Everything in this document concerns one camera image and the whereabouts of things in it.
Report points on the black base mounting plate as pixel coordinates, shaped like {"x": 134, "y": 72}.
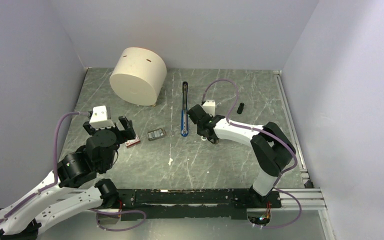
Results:
{"x": 232, "y": 203}

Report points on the staple box tray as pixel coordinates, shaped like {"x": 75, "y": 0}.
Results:
{"x": 156, "y": 134}

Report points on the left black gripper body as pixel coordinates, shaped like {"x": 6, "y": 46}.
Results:
{"x": 121, "y": 137}

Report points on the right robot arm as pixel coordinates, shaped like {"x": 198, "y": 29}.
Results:
{"x": 271, "y": 147}

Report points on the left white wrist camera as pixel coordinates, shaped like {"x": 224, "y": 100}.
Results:
{"x": 102, "y": 116}

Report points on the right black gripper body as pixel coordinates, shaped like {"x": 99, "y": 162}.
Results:
{"x": 199, "y": 131}

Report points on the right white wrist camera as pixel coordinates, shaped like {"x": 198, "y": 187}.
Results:
{"x": 209, "y": 106}

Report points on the cream cylindrical container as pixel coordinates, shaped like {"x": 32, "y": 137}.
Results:
{"x": 138, "y": 76}

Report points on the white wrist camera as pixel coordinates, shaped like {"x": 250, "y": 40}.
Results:
{"x": 102, "y": 116}
{"x": 209, "y": 106}

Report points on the blue stapler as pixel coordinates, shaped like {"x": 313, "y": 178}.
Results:
{"x": 184, "y": 128}

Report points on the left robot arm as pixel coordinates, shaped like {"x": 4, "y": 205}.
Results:
{"x": 47, "y": 203}

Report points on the red white staple box sleeve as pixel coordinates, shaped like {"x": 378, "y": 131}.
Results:
{"x": 132, "y": 142}

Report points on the small black cylinder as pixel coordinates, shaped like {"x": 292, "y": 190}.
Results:
{"x": 240, "y": 108}

